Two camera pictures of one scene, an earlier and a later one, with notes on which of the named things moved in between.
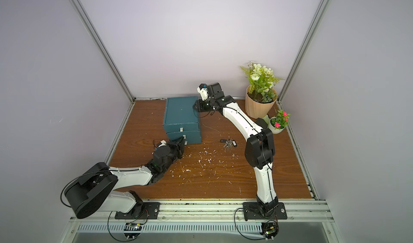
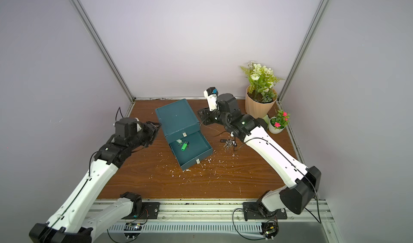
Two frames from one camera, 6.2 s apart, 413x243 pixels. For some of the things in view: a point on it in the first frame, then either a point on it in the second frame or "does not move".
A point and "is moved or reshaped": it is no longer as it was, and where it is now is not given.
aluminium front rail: [298, 212] does not move
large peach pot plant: [261, 95] does not move
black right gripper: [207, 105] to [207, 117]
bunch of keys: [229, 142] does not move
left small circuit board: [132, 230] does not move
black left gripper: [176, 146] to [151, 130]
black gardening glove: [261, 122] does not move
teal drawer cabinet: [180, 120] is moved or reshaped
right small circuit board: [270, 228] does not move
